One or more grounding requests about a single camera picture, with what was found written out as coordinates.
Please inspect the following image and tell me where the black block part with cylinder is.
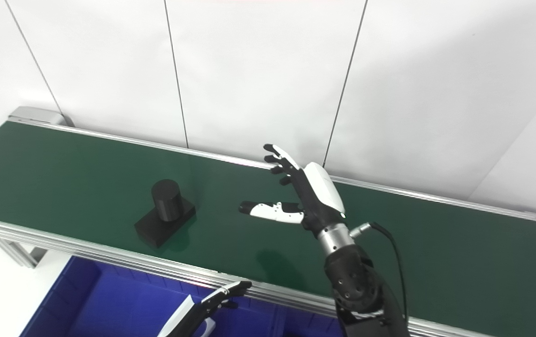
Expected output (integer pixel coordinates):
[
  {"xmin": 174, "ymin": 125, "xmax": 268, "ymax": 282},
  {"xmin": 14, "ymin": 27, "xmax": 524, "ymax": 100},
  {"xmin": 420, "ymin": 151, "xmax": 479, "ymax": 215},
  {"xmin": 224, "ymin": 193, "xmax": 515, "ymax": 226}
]
[{"xmin": 134, "ymin": 179, "xmax": 197, "ymax": 248}]

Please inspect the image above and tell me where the aluminum conveyor leg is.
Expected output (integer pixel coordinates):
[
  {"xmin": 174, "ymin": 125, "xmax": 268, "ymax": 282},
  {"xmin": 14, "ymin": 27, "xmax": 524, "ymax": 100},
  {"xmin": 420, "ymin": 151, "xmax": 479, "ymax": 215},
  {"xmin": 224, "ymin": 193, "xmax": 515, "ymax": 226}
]
[{"xmin": 0, "ymin": 235, "xmax": 47, "ymax": 269}]

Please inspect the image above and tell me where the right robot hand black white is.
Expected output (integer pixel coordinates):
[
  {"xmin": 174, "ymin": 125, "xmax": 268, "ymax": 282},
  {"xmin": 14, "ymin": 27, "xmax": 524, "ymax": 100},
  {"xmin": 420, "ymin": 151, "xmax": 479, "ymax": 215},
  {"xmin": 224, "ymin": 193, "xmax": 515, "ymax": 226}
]
[{"xmin": 238, "ymin": 143, "xmax": 347, "ymax": 237}]

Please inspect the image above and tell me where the blue plastic bin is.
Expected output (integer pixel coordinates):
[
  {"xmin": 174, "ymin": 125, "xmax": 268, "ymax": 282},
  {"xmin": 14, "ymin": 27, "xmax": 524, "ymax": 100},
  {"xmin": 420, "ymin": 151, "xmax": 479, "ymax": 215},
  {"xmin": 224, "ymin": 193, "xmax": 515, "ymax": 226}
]
[
  {"xmin": 272, "ymin": 302, "xmax": 343, "ymax": 337},
  {"xmin": 20, "ymin": 255, "xmax": 280, "ymax": 337}
]

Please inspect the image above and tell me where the gray conveyor end cover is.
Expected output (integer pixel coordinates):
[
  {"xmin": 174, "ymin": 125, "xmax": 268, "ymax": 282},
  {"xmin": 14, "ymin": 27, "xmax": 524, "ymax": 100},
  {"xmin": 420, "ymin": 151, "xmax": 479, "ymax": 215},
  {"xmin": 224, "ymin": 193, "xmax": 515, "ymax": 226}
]
[{"xmin": 8, "ymin": 106, "xmax": 74, "ymax": 127}]

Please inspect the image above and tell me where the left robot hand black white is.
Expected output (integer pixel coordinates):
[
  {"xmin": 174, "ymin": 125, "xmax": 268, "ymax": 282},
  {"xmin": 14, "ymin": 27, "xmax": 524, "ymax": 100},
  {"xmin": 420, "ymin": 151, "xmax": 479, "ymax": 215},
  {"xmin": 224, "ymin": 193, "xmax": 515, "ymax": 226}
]
[{"xmin": 157, "ymin": 281, "xmax": 253, "ymax": 337}]

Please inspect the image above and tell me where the green conveyor belt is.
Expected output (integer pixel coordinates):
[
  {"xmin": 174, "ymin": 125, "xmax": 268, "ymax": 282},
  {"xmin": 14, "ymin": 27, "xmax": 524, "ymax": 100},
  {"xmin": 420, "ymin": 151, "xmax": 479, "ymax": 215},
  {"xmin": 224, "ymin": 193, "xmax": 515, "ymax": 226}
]
[
  {"xmin": 0, "ymin": 121, "xmax": 536, "ymax": 337},
  {"xmin": 0, "ymin": 118, "xmax": 536, "ymax": 337}
]

